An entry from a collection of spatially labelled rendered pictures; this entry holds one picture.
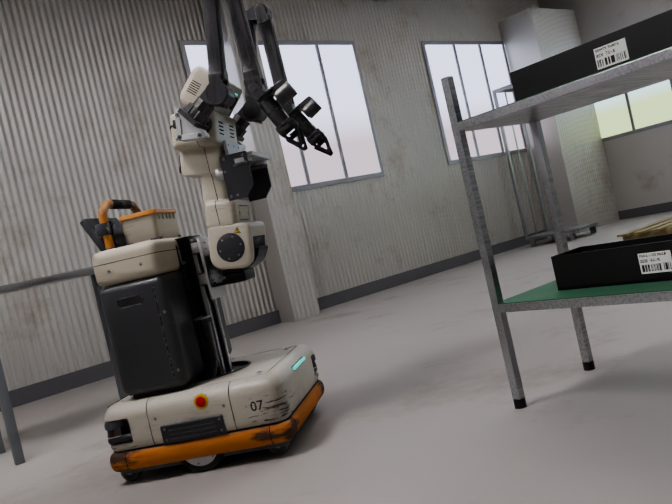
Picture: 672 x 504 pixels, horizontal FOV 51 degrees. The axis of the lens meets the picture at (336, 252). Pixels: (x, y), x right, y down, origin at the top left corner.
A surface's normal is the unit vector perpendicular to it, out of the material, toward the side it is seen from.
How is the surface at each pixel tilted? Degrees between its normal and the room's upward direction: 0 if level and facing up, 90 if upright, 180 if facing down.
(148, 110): 90
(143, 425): 90
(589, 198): 90
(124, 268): 90
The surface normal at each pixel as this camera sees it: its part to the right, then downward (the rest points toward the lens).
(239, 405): -0.16, 0.06
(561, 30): 0.62, -0.12
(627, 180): -0.75, 0.19
